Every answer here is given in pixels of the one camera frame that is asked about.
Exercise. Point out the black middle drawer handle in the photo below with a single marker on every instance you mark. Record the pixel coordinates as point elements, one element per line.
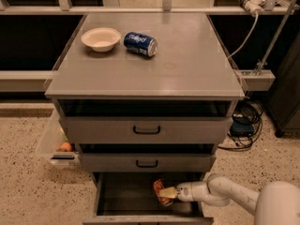
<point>146,164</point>

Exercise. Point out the grey open bottom drawer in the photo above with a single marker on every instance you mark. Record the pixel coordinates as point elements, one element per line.
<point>128,198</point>

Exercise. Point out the grey middle drawer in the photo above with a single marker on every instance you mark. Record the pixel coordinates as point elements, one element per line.
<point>125,163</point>

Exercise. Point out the orange fruit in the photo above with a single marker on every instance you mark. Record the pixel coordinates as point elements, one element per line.
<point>66,147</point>

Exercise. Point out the dark cabinet at right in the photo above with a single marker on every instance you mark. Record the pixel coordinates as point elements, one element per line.
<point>284,102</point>

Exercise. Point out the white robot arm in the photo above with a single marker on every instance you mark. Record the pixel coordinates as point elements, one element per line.
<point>278,203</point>

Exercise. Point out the clear plastic bin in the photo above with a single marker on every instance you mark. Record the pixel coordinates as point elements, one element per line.
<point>48,147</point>

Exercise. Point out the red coke can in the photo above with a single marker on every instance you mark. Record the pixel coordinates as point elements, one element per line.
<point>157,186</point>

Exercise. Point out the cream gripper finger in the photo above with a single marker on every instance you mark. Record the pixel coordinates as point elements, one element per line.
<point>169,192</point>

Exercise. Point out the grey top drawer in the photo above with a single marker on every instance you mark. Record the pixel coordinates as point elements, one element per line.
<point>119,129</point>

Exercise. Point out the white power strip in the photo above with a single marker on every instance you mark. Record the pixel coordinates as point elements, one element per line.
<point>253,7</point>

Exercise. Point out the blue pepsi can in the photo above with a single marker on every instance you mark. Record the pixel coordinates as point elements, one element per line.
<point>140,44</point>

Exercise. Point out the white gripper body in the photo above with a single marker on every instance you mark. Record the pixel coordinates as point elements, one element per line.
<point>186,191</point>

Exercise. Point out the black drawer handle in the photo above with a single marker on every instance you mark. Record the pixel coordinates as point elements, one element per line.
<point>146,164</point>
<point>146,131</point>

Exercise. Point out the white bowl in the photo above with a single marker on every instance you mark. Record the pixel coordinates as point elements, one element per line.
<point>102,39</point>

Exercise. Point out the black top drawer handle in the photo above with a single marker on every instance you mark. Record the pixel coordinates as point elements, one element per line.
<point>146,131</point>

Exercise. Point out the grey drawer cabinet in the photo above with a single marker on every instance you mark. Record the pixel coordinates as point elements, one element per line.
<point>189,77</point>

